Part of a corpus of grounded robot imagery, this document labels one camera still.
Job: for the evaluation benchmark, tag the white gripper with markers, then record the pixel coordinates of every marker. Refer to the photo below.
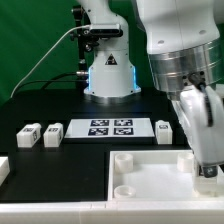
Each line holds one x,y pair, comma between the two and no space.
206,142

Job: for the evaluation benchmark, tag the white square tabletop part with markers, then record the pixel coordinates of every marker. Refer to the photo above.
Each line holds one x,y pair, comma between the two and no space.
157,175

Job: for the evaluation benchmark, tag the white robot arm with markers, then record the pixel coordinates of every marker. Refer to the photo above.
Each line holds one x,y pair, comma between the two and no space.
183,46

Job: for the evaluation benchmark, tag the white marker sheet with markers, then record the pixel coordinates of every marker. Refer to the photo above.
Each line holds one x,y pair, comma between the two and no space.
109,128

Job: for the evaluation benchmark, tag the white left fence block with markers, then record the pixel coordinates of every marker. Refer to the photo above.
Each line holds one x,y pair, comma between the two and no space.
4,169

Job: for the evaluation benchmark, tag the white front fence rail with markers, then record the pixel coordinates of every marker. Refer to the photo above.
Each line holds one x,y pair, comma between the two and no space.
117,212

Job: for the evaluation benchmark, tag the black camera stand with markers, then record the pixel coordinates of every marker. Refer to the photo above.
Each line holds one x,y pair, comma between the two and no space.
86,44

